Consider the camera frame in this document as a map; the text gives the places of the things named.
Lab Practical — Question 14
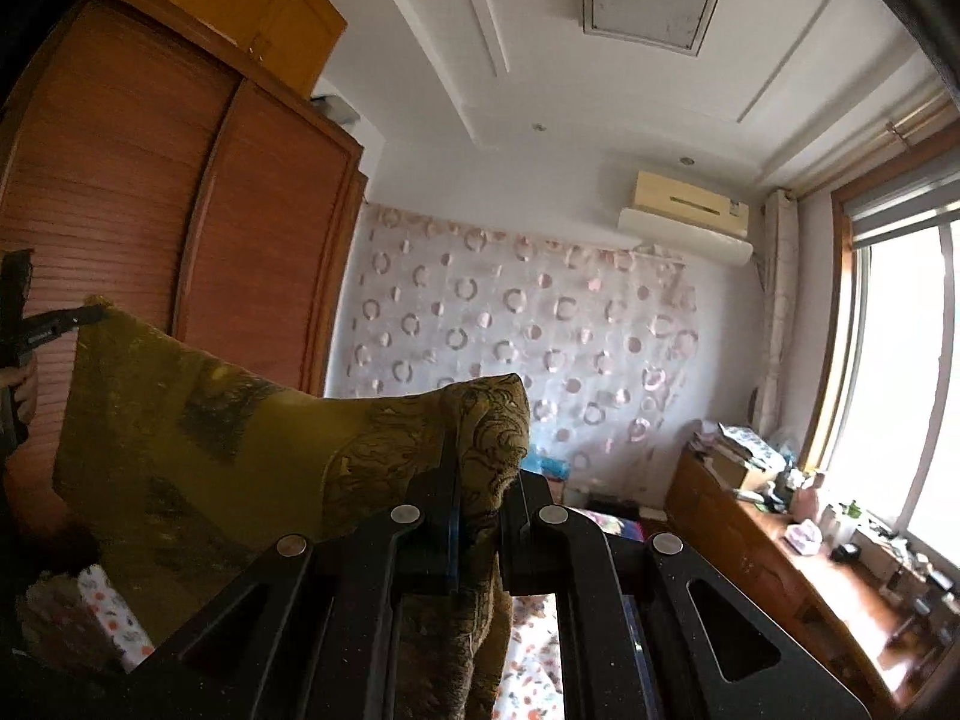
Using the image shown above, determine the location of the person's left hand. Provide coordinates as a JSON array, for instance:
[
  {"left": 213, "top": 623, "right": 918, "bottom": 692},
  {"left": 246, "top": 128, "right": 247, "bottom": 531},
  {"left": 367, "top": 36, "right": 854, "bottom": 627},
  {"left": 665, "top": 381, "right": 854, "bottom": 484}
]
[{"left": 0, "top": 360, "right": 40, "bottom": 422}]

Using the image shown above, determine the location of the wall air conditioner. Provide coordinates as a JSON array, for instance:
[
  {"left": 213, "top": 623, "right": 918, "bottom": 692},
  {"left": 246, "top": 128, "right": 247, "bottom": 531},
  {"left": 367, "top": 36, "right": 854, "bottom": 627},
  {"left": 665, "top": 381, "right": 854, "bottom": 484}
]
[{"left": 616, "top": 170, "right": 753, "bottom": 268}]

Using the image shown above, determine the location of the golden patterned garment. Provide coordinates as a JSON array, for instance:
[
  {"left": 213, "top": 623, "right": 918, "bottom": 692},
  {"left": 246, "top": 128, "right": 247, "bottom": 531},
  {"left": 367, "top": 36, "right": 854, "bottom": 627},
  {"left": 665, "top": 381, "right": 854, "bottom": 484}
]
[{"left": 52, "top": 298, "right": 533, "bottom": 720}]

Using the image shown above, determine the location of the wooden curtain rod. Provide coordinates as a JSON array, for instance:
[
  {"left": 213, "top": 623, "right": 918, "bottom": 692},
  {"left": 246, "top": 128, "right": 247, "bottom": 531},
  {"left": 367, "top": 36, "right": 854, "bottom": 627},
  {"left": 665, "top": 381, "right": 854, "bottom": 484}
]
[{"left": 795, "top": 94, "right": 960, "bottom": 197}]

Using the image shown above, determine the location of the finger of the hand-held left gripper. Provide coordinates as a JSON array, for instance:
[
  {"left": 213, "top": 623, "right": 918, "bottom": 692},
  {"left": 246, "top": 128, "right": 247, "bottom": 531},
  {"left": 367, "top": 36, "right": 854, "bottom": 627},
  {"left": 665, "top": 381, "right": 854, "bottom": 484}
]
[{"left": 22, "top": 298, "right": 113, "bottom": 347}]

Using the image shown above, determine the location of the circle patterned sheer curtain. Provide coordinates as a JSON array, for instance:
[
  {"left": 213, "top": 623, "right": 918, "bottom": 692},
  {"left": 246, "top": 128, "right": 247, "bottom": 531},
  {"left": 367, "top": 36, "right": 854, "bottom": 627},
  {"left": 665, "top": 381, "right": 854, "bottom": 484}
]
[{"left": 330, "top": 202, "right": 700, "bottom": 490}]

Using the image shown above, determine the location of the wooden sideboard cabinet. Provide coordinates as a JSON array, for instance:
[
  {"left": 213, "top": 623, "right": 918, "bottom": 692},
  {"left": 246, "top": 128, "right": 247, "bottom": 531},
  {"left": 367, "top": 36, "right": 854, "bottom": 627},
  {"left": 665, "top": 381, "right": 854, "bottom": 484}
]
[{"left": 664, "top": 450, "right": 960, "bottom": 715}]

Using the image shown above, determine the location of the pink bottle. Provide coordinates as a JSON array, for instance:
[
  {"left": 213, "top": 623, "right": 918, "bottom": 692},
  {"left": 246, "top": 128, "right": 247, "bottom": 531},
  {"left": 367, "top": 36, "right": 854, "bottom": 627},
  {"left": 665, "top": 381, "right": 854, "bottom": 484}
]
[{"left": 795, "top": 471, "right": 827, "bottom": 520}]

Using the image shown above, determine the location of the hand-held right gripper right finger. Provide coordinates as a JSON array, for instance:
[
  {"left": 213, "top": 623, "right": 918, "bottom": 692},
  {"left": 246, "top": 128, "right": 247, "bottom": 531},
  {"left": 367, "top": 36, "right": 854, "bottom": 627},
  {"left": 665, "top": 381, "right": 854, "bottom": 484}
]
[{"left": 499, "top": 469, "right": 871, "bottom": 720}]

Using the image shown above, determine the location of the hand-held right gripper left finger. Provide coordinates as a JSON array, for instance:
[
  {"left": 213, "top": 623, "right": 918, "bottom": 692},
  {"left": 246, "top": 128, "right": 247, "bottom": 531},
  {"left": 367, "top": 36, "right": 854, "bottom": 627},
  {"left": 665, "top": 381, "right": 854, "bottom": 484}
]
[{"left": 120, "top": 427, "right": 466, "bottom": 720}]

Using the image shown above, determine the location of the floral blanket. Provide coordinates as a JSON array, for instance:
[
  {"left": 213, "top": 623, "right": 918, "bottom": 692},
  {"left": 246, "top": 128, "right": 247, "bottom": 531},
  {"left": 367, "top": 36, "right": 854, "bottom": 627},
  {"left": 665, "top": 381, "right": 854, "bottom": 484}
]
[{"left": 562, "top": 506, "right": 647, "bottom": 542}]

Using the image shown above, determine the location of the white bundled window curtain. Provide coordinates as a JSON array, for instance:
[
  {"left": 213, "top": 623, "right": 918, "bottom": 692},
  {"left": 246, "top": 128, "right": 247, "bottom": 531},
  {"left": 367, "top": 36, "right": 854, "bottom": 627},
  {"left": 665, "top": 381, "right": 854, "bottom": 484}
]
[{"left": 750, "top": 190, "right": 801, "bottom": 437}]

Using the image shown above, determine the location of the brown wooden wardrobe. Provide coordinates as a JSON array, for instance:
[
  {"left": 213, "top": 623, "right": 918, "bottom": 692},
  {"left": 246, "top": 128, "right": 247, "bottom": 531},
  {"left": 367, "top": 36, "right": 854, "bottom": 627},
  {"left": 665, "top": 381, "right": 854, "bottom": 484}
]
[{"left": 0, "top": 0, "right": 370, "bottom": 541}]

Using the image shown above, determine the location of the blue topped cardboard box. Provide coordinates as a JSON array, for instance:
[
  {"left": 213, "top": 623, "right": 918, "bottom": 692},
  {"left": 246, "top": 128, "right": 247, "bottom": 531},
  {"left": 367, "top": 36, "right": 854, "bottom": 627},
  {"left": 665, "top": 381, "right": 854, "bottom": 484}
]
[{"left": 521, "top": 452, "right": 575, "bottom": 507}]

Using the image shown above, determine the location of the window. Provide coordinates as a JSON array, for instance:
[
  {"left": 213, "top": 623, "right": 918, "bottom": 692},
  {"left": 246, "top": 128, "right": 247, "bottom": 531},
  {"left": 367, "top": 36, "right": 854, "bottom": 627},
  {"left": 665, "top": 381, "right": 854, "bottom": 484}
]
[{"left": 795, "top": 157, "right": 960, "bottom": 575}]

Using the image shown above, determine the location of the pink tissue pack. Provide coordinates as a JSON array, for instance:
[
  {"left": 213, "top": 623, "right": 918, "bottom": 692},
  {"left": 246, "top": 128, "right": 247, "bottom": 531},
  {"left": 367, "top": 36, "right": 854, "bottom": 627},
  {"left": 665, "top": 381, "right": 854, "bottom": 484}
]
[{"left": 784, "top": 519, "right": 823, "bottom": 557}]

